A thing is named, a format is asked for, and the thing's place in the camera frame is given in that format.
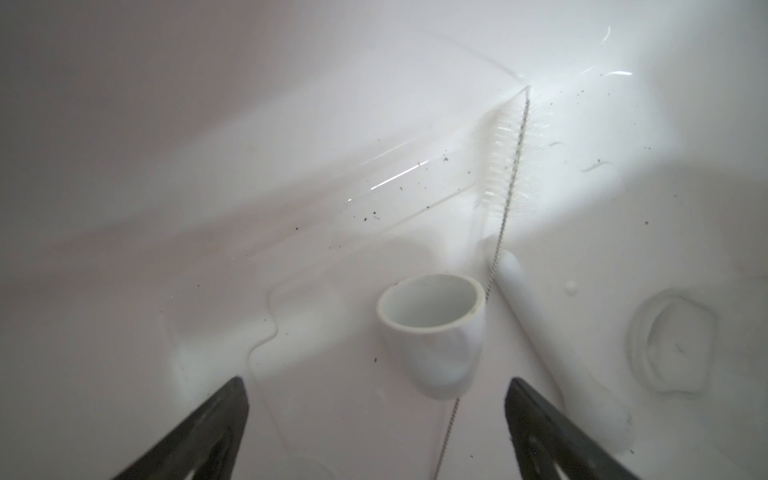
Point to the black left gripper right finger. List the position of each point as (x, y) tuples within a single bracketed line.
[(547, 445)]

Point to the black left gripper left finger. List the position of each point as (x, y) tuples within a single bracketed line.
[(204, 445)]

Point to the white ceramic pestle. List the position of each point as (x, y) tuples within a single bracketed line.
[(587, 402)]

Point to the small clear glass bottle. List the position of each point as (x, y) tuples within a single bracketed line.
[(670, 343)]

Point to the white plastic storage bin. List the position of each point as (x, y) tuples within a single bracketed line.
[(197, 190)]

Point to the white test tube brush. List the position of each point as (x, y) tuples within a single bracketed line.
[(508, 134)]

